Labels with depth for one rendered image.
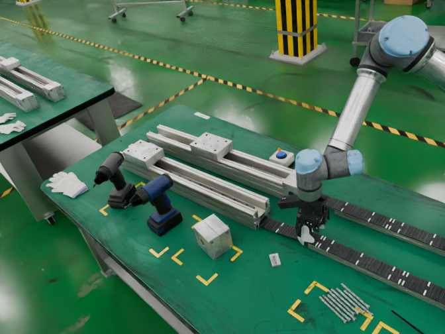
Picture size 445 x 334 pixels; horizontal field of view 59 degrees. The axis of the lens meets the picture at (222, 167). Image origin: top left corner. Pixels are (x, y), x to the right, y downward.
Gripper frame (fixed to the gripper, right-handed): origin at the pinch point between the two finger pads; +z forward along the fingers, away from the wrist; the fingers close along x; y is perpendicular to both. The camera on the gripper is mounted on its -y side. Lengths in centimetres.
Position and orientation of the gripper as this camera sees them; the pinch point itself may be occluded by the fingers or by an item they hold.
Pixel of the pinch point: (305, 235)
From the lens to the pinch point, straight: 140.4
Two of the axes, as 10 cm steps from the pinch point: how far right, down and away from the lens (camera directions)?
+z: 1.6, 7.8, 6.0
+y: 7.6, 2.9, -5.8
